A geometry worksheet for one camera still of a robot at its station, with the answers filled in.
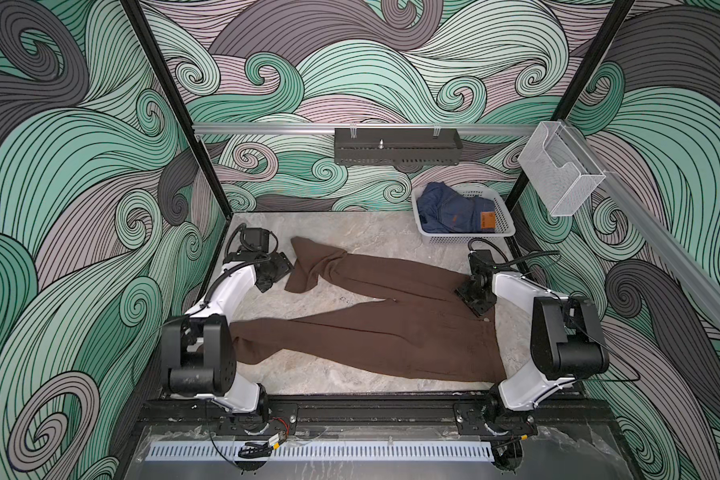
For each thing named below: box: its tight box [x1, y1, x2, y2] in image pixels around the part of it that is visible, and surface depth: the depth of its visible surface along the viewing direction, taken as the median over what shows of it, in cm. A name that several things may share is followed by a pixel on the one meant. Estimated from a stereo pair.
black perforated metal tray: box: [333, 128, 463, 166], surface depth 97 cm
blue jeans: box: [416, 181, 496, 234], surface depth 113 cm
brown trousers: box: [230, 236, 506, 382], surface depth 91 cm
